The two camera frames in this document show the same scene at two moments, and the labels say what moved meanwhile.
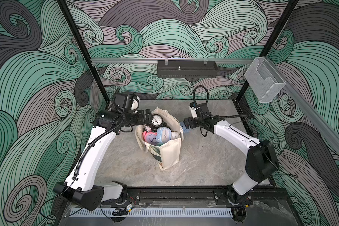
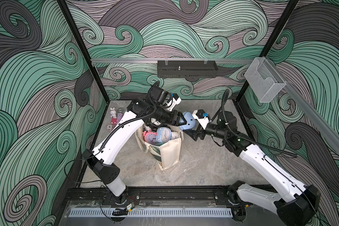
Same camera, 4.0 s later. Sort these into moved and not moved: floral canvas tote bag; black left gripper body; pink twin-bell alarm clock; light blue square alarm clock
Moved: black left gripper body
Not moved: pink twin-bell alarm clock; light blue square alarm clock; floral canvas tote bag
